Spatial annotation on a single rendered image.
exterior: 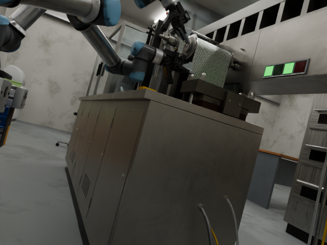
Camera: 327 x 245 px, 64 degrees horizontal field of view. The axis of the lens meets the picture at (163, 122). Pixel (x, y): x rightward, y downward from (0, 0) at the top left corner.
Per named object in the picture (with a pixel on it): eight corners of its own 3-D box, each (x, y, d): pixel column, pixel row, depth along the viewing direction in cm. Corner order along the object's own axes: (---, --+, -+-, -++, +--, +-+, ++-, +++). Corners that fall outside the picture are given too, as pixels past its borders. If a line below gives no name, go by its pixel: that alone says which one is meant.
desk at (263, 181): (233, 192, 477) (245, 146, 480) (295, 204, 536) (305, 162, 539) (266, 209, 401) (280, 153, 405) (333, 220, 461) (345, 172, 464)
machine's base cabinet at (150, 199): (62, 165, 332) (80, 100, 335) (110, 173, 359) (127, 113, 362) (91, 309, 102) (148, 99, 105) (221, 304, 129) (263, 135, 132)
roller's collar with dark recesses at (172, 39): (164, 44, 171) (166, 35, 171) (172, 47, 173) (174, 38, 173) (168, 42, 165) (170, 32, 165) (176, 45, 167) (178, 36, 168)
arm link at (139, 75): (126, 80, 136) (132, 61, 136) (145, 84, 132) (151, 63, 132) (118, 76, 129) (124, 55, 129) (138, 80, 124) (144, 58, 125)
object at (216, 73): (185, 85, 141) (194, 53, 142) (219, 98, 151) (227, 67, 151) (186, 85, 141) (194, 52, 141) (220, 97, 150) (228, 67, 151)
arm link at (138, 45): (128, 57, 131) (132, 41, 131) (148, 64, 136) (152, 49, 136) (133, 54, 124) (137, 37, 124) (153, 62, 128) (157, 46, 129)
